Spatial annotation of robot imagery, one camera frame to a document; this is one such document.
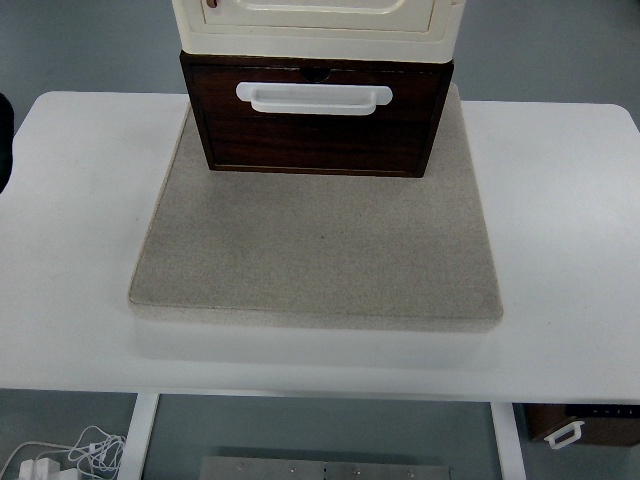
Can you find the white drawer handle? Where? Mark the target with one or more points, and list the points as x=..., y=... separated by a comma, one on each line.
x=314, y=99

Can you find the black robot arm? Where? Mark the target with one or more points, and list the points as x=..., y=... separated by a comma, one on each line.
x=7, y=131

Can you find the dark wooden cabinet base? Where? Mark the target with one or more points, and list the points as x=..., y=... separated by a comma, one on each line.
x=197, y=125

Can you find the cream upper cabinet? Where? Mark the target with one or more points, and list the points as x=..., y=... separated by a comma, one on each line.
x=401, y=31

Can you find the grey fabric pad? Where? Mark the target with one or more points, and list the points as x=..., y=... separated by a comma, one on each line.
x=317, y=251

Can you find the grey metal plate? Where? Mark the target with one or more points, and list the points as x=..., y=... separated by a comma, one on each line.
x=221, y=467

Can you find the white power adapter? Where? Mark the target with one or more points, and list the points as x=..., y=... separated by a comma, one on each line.
x=41, y=469

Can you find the white table frame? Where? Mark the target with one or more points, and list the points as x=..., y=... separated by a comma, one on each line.
x=144, y=413

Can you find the brown box with handle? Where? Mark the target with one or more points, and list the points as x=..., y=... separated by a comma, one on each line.
x=560, y=425

